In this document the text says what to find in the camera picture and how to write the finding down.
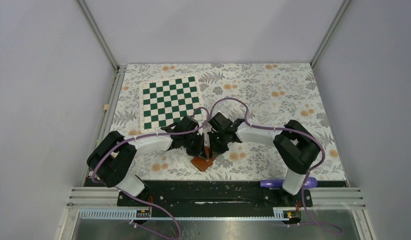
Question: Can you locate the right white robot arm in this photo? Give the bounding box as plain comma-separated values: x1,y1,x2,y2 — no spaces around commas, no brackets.
208,112,323,206

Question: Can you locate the green white chessboard mat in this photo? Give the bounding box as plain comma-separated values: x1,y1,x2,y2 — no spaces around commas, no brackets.
139,75,204,134

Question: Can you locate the purple marker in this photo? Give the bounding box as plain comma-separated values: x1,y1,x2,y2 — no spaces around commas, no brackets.
259,177,318,189

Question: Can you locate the floral tablecloth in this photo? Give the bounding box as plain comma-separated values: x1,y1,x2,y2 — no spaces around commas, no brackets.
110,63,347,181

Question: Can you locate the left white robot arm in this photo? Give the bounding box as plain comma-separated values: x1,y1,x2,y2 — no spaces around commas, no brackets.
86,116,207,206

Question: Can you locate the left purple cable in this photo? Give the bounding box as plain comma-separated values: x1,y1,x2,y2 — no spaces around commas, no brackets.
91,106,210,240

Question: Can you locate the brown leather card holder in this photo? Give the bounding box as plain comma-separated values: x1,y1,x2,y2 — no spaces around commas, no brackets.
190,146,217,172

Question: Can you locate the aluminium frame rail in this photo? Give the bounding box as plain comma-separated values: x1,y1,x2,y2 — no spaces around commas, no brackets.
55,65,128,240

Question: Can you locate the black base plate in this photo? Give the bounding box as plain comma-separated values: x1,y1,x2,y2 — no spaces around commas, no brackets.
83,177,348,219

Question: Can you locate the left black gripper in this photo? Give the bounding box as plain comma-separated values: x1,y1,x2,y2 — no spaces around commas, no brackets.
182,132,207,159

